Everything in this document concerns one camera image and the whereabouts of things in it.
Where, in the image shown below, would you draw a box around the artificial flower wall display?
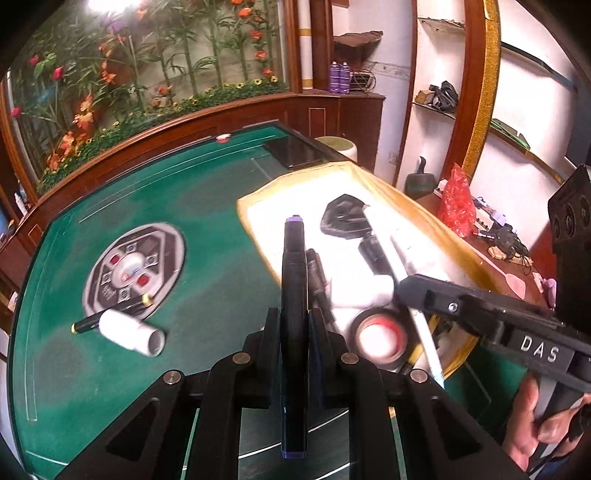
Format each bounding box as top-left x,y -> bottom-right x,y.
0,0 -> 296,195

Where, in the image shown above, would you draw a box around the black marker white cap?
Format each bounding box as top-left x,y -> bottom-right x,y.
358,203 -> 394,277

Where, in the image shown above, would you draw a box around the white bottle green label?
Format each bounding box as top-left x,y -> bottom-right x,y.
99,308 -> 167,358

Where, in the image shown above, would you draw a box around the black marker purple cap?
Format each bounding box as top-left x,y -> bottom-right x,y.
279,215 -> 309,460

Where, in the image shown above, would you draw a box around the black tape roll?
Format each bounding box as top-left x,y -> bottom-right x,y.
349,308 -> 419,370

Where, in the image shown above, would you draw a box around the green white stool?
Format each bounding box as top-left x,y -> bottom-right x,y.
314,136 -> 359,163

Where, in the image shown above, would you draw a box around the pink fly swatter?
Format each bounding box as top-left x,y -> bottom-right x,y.
475,251 -> 527,296

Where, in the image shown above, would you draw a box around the red plastic bag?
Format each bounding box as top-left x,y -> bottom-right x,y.
436,163 -> 476,237

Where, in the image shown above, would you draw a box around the wooden corner cabinet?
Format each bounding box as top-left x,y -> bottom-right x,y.
300,90 -> 386,160

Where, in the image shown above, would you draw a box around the black marker yellow caps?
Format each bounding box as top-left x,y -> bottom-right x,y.
71,293 -> 155,334

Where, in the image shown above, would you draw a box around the person's right hand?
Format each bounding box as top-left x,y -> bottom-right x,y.
501,369 -> 591,472

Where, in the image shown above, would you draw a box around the black flat device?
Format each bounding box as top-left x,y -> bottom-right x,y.
263,136 -> 324,169

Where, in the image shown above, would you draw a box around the round table control panel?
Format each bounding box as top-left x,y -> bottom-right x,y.
83,222 -> 186,319

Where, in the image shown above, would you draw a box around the black cable bundle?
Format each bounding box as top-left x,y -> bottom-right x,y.
475,222 -> 532,266

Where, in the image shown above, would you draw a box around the black triangular tool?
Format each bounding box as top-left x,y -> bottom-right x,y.
320,194 -> 370,238

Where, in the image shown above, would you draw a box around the yellow-rimmed white tray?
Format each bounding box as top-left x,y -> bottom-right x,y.
236,161 -> 509,384

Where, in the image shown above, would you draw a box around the dark round vessel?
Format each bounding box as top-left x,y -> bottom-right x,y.
404,157 -> 437,199

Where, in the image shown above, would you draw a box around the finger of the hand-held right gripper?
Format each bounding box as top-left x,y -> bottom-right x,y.
398,273 -> 505,343

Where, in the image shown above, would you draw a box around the wire basket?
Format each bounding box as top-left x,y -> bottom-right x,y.
351,69 -> 376,95

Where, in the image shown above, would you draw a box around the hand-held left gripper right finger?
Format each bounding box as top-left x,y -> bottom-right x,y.
308,308 -> 532,480

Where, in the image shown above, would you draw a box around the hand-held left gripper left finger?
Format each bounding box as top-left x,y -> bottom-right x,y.
60,307 -> 282,480

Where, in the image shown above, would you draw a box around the white pen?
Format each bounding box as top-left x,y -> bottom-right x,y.
392,235 -> 446,386

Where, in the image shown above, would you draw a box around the black strap bundle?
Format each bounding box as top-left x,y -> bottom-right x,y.
428,80 -> 459,113

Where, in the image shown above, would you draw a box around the long black pen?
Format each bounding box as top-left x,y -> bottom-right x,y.
305,248 -> 337,324

